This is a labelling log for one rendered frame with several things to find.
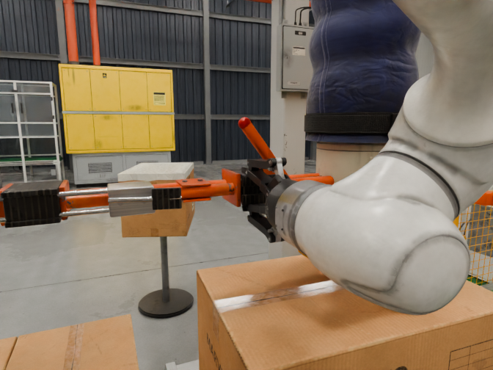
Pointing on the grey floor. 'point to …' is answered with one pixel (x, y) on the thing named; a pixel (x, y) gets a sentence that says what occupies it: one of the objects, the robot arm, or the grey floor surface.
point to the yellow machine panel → (115, 120)
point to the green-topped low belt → (28, 164)
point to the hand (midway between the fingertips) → (244, 186)
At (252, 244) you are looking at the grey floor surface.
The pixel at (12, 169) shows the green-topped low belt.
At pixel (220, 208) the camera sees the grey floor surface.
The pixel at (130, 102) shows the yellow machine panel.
